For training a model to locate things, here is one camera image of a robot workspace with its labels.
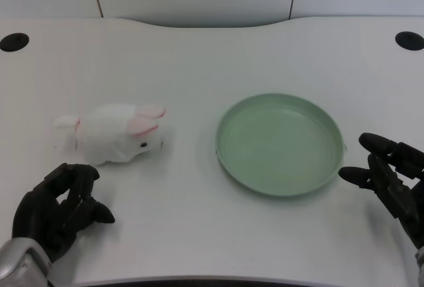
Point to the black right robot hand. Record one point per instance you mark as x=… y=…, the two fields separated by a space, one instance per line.
x=391 y=181

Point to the white rabbit doll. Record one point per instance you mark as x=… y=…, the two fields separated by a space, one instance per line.
x=112 y=134

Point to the green round plate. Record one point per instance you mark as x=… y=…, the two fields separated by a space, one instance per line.
x=280 y=144

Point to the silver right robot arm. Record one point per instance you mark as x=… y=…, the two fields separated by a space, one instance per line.
x=420 y=257

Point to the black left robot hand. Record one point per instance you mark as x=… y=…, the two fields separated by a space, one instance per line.
x=43 y=201

